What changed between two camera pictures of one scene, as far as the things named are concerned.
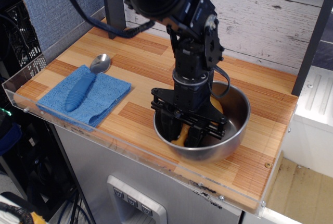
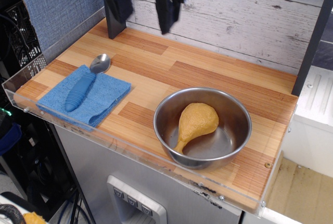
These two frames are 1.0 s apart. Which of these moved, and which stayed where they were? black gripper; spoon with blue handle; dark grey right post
Moved: black gripper
Stayed: spoon with blue handle; dark grey right post
